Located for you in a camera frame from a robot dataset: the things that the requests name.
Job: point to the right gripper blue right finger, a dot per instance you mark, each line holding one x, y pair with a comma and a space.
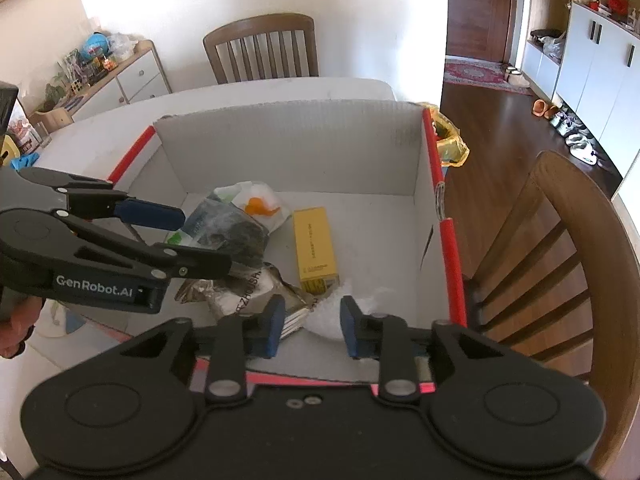
351, 318

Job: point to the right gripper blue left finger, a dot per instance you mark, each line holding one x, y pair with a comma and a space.
270, 326

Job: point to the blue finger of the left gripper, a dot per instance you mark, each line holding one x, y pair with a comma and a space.
194, 262
150, 215

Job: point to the white plastic bag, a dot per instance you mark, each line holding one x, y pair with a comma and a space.
324, 318

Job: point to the person's left hand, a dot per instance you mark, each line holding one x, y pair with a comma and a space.
18, 328

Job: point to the brown foil snack bag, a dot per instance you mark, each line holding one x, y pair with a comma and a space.
247, 293

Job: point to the yellow small box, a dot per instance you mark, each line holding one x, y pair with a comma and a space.
316, 263

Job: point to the white green packet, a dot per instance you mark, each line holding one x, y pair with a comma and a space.
236, 220

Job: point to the blue cloth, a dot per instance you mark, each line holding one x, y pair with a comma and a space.
24, 161

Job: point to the yellow tissue box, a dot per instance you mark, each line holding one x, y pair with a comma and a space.
9, 151

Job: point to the red white paper bag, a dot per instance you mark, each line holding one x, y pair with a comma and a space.
25, 136

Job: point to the white drawer sideboard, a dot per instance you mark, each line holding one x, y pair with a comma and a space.
140, 77

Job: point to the red white cardboard box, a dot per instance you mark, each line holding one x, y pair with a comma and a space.
314, 201

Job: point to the blue globe toy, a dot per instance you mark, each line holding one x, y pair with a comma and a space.
95, 45

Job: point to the yellow bag beside table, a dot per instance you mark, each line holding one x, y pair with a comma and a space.
452, 150

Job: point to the wooden chair right side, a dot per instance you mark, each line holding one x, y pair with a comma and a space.
560, 282

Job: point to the wooden chair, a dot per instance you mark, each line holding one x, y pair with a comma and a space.
269, 46
560, 282

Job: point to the wooden chair far side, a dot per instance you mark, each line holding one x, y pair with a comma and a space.
269, 46

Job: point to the red patterned rug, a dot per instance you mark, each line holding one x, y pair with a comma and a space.
484, 74

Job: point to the brown wooden door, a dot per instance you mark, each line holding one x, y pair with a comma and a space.
480, 29

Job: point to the white wall cabinet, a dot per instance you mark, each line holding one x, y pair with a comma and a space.
583, 56

